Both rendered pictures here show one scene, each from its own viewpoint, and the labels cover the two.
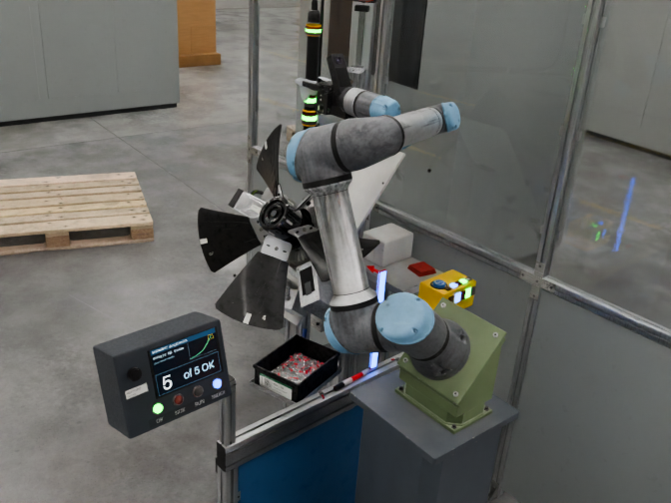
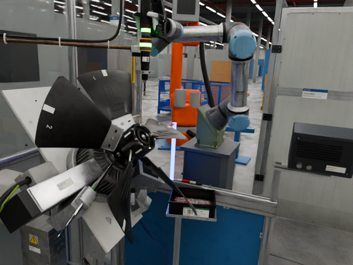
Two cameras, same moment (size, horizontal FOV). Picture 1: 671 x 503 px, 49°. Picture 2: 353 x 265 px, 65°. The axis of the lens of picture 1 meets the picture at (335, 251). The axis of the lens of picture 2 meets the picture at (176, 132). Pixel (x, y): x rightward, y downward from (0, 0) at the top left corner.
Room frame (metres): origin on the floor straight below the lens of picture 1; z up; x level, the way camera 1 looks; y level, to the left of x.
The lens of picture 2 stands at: (2.45, 1.13, 1.49)
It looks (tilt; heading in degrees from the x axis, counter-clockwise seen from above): 14 degrees down; 244
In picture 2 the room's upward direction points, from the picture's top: 3 degrees clockwise
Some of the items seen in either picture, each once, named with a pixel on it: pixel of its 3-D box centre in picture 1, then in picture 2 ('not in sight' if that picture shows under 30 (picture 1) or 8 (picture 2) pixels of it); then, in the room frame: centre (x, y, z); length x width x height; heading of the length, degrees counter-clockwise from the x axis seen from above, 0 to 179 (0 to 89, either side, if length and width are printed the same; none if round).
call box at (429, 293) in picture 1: (446, 295); not in sight; (2.03, -0.36, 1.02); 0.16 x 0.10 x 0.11; 133
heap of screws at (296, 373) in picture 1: (296, 373); (193, 205); (1.83, 0.09, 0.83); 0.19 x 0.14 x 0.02; 148
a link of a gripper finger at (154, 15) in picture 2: (305, 90); (153, 21); (2.07, 0.12, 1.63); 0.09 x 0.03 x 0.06; 55
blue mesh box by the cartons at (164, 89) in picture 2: not in sight; (180, 96); (-1.31, -6.32, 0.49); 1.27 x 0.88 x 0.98; 38
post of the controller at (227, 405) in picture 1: (227, 410); (275, 182); (1.47, 0.24, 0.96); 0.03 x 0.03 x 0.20; 43
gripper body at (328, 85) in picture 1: (336, 98); (157, 26); (2.01, 0.02, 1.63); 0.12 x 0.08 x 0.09; 43
